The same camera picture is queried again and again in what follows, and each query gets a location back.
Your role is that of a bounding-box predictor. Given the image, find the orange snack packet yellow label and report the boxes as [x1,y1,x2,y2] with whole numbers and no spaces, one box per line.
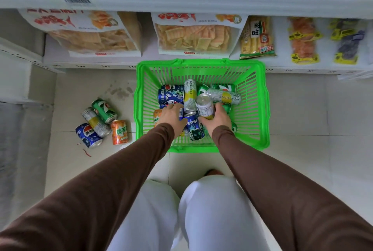
[287,17,323,64]

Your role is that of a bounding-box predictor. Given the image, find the person's right forearm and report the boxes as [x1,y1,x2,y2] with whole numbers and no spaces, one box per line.
[212,125,373,251]

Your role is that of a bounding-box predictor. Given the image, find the person's right leg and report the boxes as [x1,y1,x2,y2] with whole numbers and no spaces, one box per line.
[178,175,270,251]

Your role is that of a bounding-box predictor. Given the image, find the dark snack packet yellow label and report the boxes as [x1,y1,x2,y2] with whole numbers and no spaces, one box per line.
[329,18,366,65]

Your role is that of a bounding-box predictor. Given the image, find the yellow rice cracker packet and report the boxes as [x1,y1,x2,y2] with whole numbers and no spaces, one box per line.
[239,16,276,60]

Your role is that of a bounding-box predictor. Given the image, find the green plastic basket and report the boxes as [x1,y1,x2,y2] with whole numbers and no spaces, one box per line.
[133,58,271,154]

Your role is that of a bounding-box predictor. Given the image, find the person's leg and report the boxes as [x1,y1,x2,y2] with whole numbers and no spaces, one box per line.
[108,179,181,251]
[178,175,270,251]

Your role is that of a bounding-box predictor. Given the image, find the person's left hand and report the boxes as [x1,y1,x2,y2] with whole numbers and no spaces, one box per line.
[157,103,188,140]

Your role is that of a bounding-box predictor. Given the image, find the person's left forearm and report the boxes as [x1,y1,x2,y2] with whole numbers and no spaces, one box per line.
[0,122,175,251]

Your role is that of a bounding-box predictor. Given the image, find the person's right hand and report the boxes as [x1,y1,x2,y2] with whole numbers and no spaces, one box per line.
[198,103,232,138]

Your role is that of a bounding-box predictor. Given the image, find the green 7up can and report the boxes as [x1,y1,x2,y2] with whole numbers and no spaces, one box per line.
[91,98,119,125]

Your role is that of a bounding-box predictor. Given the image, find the large fish crisp bag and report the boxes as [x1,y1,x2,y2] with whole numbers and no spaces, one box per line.
[151,12,248,59]
[18,9,143,58]

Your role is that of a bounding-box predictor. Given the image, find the person's left leg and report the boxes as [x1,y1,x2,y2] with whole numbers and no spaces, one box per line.
[108,179,181,251]

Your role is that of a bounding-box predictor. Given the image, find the pile of cans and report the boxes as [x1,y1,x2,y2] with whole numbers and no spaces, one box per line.
[158,83,242,141]

